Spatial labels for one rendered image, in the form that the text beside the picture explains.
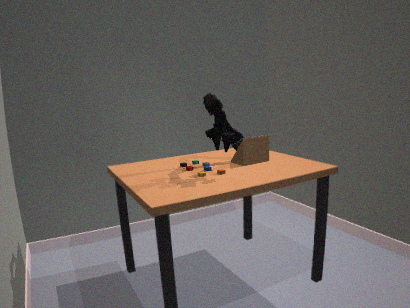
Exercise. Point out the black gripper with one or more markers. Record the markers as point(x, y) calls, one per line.
point(226, 137)

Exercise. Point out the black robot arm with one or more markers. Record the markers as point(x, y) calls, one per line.
point(215, 106)

